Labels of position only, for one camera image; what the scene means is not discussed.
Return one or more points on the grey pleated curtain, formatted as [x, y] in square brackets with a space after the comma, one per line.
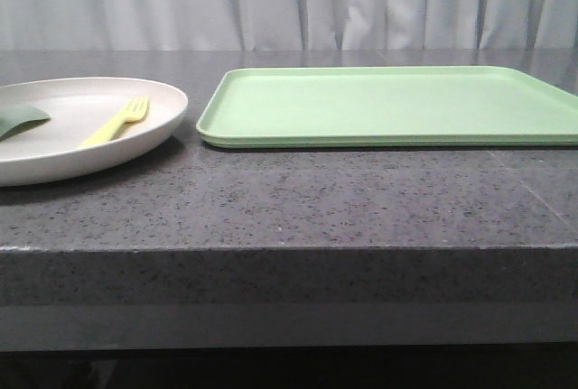
[286, 25]

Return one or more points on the green plastic spoon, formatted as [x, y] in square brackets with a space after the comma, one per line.
[20, 118]

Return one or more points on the beige round plate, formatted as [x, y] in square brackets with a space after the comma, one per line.
[78, 107]

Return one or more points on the light green serving tray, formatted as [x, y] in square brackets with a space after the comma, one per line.
[387, 107]

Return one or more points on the yellow plastic fork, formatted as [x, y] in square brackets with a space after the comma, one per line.
[135, 110]

